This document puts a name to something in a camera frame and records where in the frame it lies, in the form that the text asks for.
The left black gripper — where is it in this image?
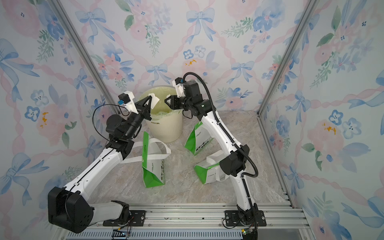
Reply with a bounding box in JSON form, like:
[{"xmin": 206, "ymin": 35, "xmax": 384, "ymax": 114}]
[{"xmin": 126, "ymin": 97, "xmax": 153, "ymax": 142}]

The green white paper bag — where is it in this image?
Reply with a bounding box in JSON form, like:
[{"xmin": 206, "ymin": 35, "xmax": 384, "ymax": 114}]
[
  {"xmin": 121, "ymin": 132, "xmax": 172, "ymax": 188},
  {"xmin": 184, "ymin": 122, "xmax": 213, "ymax": 156},
  {"xmin": 194, "ymin": 150, "xmax": 229, "ymax": 185}
]

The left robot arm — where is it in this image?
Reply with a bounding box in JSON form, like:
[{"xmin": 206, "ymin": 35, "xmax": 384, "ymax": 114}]
[{"xmin": 48, "ymin": 92, "xmax": 159, "ymax": 234}]

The cream plastic trash bin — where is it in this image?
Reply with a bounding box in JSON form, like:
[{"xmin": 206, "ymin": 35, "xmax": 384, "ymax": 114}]
[{"xmin": 136, "ymin": 86, "xmax": 184, "ymax": 144}]

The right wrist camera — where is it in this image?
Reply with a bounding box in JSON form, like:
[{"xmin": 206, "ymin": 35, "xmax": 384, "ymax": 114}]
[{"xmin": 172, "ymin": 78, "xmax": 185, "ymax": 98}]

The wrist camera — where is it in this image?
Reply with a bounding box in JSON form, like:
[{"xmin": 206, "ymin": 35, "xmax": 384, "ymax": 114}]
[
  {"xmin": 118, "ymin": 91, "xmax": 138, "ymax": 114},
  {"xmin": 172, "ymin": 78, "xmax": 185, "ymax": 98}
]

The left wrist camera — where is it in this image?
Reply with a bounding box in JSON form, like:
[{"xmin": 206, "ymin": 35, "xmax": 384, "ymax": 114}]
[{"xmin": 118, "ymin": 91, "xmax": 138, "ymax": 114}]

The left aluminium corner post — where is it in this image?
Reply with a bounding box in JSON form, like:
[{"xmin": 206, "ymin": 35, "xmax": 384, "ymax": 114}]
[{"xmin": 48, "ymin": 0, "xmax": 116, "ymax": 104}]

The aluminium corner post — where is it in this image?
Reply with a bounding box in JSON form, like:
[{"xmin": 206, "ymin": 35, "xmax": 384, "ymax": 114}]
[
  {"xmin": 48, "ymin": 0, "xmax": 116, "ymax": 104},
  {"xmin": 257, "ymin": 0, "xmax": 318, "ymax": 117}
]

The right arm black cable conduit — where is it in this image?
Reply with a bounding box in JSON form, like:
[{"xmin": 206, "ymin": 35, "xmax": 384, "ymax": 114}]
[{"xmin": 182, "ymin": 71, "xmax": 259, "ymax": 240}]

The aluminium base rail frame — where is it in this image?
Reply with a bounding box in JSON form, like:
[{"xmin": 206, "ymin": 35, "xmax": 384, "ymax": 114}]
[{"xmin": 53, "ymin": 202, "xmax": 315, "ymax": 240}]

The right aluminium corner post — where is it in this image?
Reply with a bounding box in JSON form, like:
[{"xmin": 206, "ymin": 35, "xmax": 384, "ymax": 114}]
[{"xmin": 257, "ymin": 0, "xmax": 318, "ymax": 117}]

